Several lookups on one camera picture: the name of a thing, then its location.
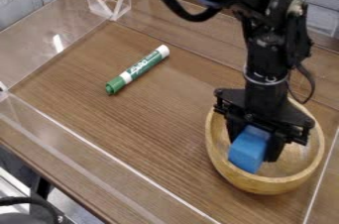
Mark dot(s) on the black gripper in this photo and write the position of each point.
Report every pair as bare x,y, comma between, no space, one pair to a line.
286,122

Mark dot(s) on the blue rectangular block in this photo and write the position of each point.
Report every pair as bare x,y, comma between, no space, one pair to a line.
247,149

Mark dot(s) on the brown wooden bowl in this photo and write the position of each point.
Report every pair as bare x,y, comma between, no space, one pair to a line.
275,178

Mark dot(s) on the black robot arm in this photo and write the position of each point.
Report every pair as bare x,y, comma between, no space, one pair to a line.
278,45

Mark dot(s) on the green dry erase marker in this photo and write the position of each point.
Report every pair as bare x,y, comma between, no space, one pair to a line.
137,70

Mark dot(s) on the clear acrylic tray wall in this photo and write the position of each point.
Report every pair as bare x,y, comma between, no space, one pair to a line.
126,153

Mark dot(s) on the black metal bracket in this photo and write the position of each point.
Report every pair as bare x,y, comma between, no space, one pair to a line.
63,219

